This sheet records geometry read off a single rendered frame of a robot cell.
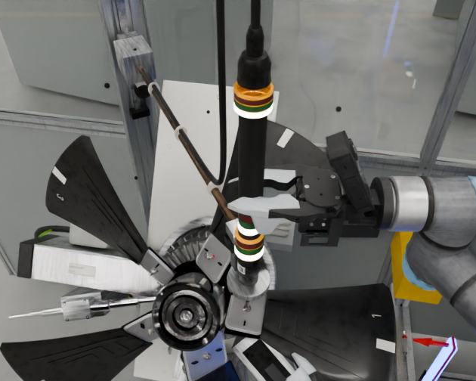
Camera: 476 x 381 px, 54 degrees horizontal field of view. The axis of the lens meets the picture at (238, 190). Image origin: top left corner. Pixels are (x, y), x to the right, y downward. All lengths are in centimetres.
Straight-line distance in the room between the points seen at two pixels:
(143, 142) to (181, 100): 36
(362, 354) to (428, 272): 20
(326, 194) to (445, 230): 17
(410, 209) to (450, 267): 12
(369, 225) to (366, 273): 124
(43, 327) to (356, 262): 141
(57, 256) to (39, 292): 143
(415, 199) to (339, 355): 32
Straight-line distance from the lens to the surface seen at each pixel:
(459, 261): 72
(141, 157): 142
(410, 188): 64
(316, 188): 61
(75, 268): 104
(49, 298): 244
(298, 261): 186
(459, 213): 66
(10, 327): 242
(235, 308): 84
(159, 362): 117
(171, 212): 106
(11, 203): 212
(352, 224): 65
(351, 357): 84
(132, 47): 114
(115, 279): 101
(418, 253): 73
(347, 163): 56
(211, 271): 82
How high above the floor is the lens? 191
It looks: 44 degrees down
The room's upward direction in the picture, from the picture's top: straight up
